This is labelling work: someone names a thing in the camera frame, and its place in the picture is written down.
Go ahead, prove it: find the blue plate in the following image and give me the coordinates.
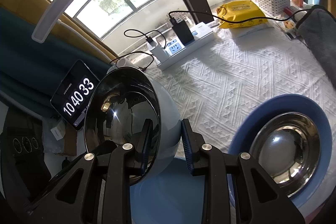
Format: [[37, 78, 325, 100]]
[[130, 157, 205, 223]]

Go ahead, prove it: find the light blue steel bowl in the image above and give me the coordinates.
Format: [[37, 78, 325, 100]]
[[84, 67, 181, 185]]

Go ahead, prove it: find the large blue bowl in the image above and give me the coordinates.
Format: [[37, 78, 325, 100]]
[[228, 94, 332, 215]]

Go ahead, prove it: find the white lace tablecloth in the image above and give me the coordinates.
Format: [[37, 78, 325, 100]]
[[147, 27, 335, 152]]

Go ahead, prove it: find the cardboard box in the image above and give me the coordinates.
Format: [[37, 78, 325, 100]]
[[42, 118, 77, 156]]

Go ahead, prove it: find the black tablet showing clock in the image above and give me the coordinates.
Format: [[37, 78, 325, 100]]
[[50, 60, 99, 131]]

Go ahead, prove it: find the white phone charger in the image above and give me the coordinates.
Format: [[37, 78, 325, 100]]
[[146, 36, 169, 63]]

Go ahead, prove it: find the white power strip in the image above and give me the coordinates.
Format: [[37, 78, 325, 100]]
[[155, 22, 215, 71]]

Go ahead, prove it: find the black power adapter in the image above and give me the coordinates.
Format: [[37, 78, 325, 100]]
[[170, 17, 194, 46]]

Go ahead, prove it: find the teal curtain left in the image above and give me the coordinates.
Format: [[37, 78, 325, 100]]
[[1, 9, 110, 118]]

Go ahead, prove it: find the yellow wet wipes pack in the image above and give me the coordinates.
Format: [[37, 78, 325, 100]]
[[217, 0, 268, 29]]

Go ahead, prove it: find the white desk lamp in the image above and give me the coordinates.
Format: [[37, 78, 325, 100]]
[[31, 0, 135, 73]]

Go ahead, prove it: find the grey folded towel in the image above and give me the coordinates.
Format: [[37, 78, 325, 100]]
[[296, 5, 335, 81]]

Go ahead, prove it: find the yellow curtain left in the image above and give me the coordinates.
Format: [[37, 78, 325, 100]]
[[1, 0, 117, 63]]

